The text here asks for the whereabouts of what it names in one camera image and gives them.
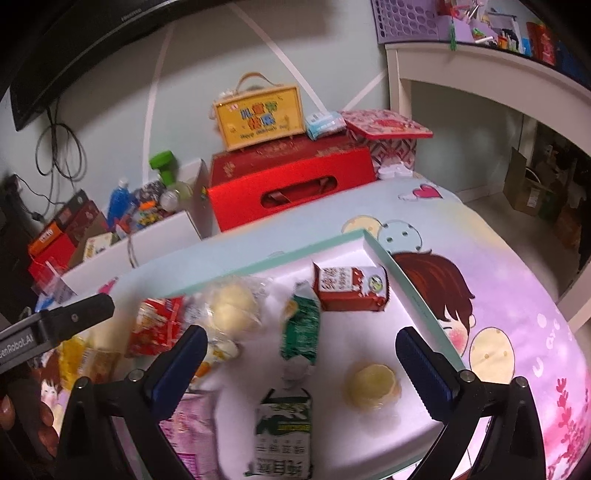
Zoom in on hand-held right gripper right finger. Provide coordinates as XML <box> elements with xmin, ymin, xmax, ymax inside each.
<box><xmin>394</xmin><ymin>327</ymin><xmax>548</xmax><ymax>480</ymax></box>

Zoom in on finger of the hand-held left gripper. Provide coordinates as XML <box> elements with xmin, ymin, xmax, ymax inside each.
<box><xmin>39</xmin><ymin>294</ymin><xmax>116</xmax><ymax>344</ymax></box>

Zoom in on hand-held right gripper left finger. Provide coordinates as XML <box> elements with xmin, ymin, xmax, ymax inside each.
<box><xmin>55</xmin><ymin>324</ymin><xmax>209</xmax><ymax>480</ymax></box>

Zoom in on yellow snack bag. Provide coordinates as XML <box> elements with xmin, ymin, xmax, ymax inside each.
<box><xmin>58</xmin><ymin>323</ymin><xmax>123</xmax><ymax>393</ymax></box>

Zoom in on small round pastry packet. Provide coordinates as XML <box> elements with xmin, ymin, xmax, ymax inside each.
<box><xmin>345</xmin><ymin>362</ymin><xmax>402</xmax><ymax>411</ymax></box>

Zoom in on clear bun packet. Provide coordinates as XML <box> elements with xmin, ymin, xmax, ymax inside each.
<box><xmin>185</xmin><ymin>274</ymin><xmax>273</xmax><ymax>342</ymax></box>

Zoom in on teal rimmed white tray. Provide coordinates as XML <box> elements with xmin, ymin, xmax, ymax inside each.
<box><xmin>111</xmin><ymin>228</ymin><xmax>467</xmax><ymax>480</ymax></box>

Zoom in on red brown snack packet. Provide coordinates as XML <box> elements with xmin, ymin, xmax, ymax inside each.
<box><xmin>313</xmin><ymin>262</ymin><xmax>389</xmax><ymax>313</ymax></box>

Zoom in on green white snack packet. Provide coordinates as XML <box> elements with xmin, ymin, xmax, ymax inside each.
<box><xmin>245</xmin><ymin>388</ymin><xmax>315</xmax><ymax>478</ymax></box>

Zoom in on dark green snack packet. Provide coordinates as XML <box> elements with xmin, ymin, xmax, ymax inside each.
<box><xmin>280</xmin><ymin>281</ymin><xmax>321</xmax><ymax>367</ymax></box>

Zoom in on person's left hand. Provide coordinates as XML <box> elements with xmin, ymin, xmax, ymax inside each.
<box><xmin>0</xmin><ymin>369</ymin><xmax>61</xmax><ymax>462</ymax></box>

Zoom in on clear plastic container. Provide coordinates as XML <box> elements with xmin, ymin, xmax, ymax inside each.
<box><xmin>34</xmin><ymin>261</ymin><xmax>77</xmax><ymax>303</ymax></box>

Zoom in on yellow red snack packet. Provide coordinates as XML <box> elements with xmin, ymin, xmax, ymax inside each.
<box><xmin>194</xmin><ymin>339</ymin><xmax>241</xmax><ymax>374</ymax></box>

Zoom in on purple snack packet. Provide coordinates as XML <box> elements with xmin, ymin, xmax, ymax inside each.
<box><xmin>159</xmin><ymin>392</ymin><xmax>222</xmax><ymax>480</ymax></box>

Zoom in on yellow white carton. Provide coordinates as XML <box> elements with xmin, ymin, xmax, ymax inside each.
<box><xmin>82</xmin><ymin>232</ymin><xmax>118</xmax><ymax>264</ymax></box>

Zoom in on orange box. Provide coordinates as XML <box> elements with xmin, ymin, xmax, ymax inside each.
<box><xmin>28</xmin><ymin>220</ymin><xmax>70</xmax><ymax>259</ymax></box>

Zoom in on black cabinet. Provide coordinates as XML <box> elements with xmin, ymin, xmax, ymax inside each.
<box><xmin>0</xmin><ymin>175</ymin><xmax>33</xmax><ymax>324</ymax></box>

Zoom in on white cardboard box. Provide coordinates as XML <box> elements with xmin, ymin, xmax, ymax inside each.
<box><xmin>60</xmin><ymin>158</ymin><xmax>215</xmax><ymax>305</ymax></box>

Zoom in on colourful toys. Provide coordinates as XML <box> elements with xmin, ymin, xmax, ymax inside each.
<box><xmin>124</xmin><ymin>181</ymin><xmax>174</xmax><ymax>232</ymax></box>

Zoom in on blue bottle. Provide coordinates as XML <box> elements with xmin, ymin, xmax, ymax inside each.
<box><xmin>107</xmin><ymin>179</ymin><xmax>137</xmax><ymax>227</ymax></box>

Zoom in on clear plastic bottle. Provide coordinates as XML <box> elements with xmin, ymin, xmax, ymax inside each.
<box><xmin>159</xmin><ymin>181</ymin><xmax>194</xmax><ymax>214</ymax></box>

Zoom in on green dumbbell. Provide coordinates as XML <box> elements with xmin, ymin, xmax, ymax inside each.
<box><xmin>148</xmin><ymin>151</ymin><xmax>185</xmax><ymax>185</ymax></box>

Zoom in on small white object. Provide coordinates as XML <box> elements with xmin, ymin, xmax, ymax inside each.
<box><xmin>378</xmin><ymin>164</ymin><xmax>414</xmax><ymax>181</ymax></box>

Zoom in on brown cardboard box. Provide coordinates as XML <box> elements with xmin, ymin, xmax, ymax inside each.
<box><xmin>502</xmin><ymin>147</ymin><xmax>546</xmax><ymax>217</ymax></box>

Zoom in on large red gift box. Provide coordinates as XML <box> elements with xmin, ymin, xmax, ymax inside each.
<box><xmin>206</xmin><ymin>136</ymin><xmax>377</xmax><ymax>233</ymax></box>

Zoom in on pink patterned box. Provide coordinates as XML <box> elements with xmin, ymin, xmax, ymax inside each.
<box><xmin>339</xmin><ymin>109</ymin><xmax>435</xmax><ymax>169</ymax></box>

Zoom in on blue white tissue packet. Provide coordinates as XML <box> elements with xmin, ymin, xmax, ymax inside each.
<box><xmin>304</xmin><ymin>111</ymin><xmax>347</xmax><ymax>140</ymax></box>

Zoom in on black monitor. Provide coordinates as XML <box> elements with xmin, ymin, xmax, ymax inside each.
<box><xmin>0</xmin><ymin>0</ymin><xmax>232</xmax><ymax>132</ymax></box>

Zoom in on white desk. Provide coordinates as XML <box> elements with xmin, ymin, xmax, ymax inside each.
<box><xmin>385</xmin><ymin>9</ymin><xmax>591</xmax><ymax>333</ymax></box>

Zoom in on red box on desk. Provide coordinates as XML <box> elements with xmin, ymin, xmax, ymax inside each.
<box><xmin>526</xmin><ymin>21</ymin><xmax>559</xmax><ymax>65</ymax></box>

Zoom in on purple perforated basket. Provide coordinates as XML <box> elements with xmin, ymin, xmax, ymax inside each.
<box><xmin>372</xmin><ymin>0</ymin><xmax>455</xmax><ymax>45</ymax></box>

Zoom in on black cables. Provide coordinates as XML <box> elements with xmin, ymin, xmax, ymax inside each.
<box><xmin>28</xmin><ymin>104</ymin><xmax>88</xmax><ymax>222</ymax></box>

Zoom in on yellow gift box with handle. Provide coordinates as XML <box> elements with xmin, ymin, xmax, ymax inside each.
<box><xmin>211</xmin><ymin>73</ymin><xmax>305</xmax><ymax>152</ymax></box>

